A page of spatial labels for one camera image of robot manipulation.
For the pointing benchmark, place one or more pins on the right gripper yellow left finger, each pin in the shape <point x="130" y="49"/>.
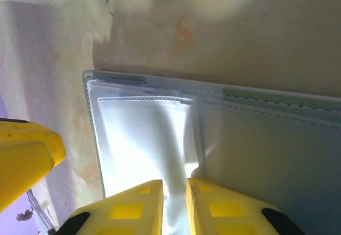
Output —
<point x="128" y="211"/>

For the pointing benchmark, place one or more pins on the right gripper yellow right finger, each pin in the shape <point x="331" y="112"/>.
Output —
<point x="226" y="213"/>

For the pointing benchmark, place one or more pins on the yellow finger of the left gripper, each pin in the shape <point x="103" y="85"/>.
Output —
<point x="26" y="128"/>
<point x="21" y="165"/>

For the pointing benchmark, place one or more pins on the grey-green card holder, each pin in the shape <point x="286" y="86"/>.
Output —
<point x="266" y="152"/>

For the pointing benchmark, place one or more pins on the aluminium side rail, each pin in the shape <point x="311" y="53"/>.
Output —
<point x="42" y="211"/>

